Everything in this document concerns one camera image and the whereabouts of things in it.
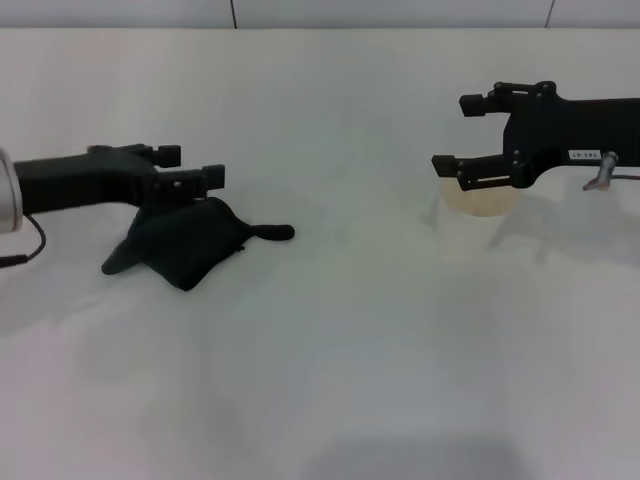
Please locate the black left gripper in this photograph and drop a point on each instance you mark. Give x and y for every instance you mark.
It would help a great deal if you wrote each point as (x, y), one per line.
(80, 182)

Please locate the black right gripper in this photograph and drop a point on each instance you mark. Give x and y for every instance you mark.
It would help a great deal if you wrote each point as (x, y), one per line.
(575, 132)

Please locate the white paper cup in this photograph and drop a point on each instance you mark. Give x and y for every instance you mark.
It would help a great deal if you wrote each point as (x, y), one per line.
(480, 205)

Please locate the dark cloth rag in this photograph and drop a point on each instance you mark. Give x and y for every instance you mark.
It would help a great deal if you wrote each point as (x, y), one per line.
(185, 245)

